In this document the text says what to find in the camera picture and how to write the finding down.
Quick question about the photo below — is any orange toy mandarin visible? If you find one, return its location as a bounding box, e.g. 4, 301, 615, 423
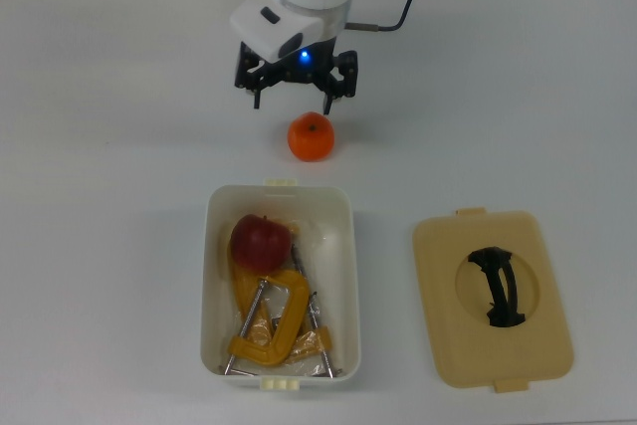
287, 110, 335, 163

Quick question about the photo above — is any white plastic container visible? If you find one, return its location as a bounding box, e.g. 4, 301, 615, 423
198, 176, 361, 391

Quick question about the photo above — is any clear plastic bag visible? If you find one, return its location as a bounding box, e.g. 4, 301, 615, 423
218, 218, 347, 377

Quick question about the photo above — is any red toy apple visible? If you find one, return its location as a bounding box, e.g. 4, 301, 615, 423
231, 213, 293, 272

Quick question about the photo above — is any yellow C-clamp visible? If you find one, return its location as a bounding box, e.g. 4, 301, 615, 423
227, 225, 344, 377
218, 269, 313, 375

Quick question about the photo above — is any tan plastic lid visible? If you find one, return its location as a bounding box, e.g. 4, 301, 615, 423
411, 206, 575, 395

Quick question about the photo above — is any black lid handle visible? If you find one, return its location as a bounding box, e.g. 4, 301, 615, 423
466, 244, 527, 329

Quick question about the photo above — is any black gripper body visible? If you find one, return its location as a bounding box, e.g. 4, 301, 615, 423
247, 35, 347, 89

